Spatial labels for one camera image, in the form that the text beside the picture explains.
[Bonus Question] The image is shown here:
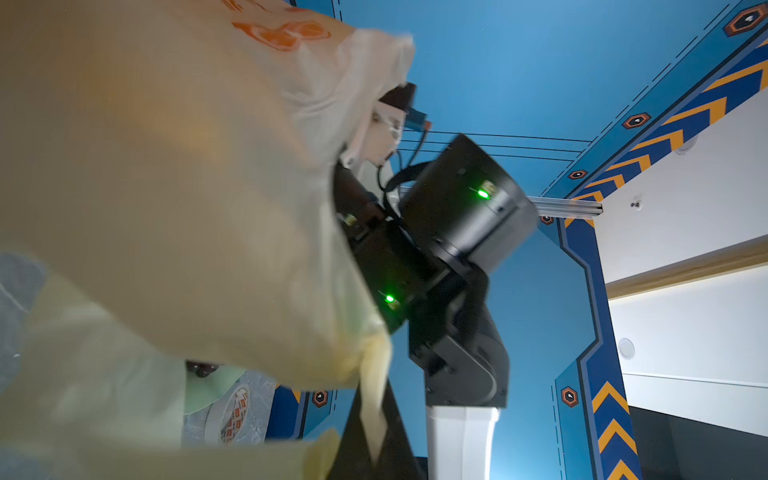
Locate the dark purple grape bunch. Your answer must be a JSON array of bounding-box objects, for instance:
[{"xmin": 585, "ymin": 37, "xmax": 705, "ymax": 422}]
[{"xmin": 185, "ymin": 361, "xmax": 219, "ymax": 378}]

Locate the cream plastic bag orange print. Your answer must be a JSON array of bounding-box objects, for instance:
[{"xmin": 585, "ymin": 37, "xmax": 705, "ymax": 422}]
[{"xmin": 1, "ymin": 1, "xmax": 414, "ymax": 479}]

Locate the aluminium corner post right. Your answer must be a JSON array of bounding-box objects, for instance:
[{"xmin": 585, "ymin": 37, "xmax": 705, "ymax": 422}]
[{"xmin": 528, "ymin": 197, "xmax": 603, "ymax": 220}]

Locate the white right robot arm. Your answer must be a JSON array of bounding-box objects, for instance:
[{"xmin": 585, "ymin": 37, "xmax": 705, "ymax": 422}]
[{"xmin": 330, "ymin": 134, "xmax": 538, "ymax": 479}]

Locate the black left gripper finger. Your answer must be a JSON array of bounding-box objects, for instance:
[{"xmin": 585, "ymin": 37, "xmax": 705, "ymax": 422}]
[{"xmin": 328, "ymin": 353, "xmax": 423, "ymax": 480}]

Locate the light green fruit plate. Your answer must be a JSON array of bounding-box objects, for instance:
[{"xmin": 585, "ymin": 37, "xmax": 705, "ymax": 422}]
[{"xmin": 184, "ymin": 366, "xmax": 245, "ymax": 415}]

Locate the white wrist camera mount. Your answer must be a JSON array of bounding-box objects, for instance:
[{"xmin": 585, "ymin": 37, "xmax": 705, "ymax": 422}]
[{"xmin": 338, "ymin": 82, "xmax": 431, "ymax": 172}]

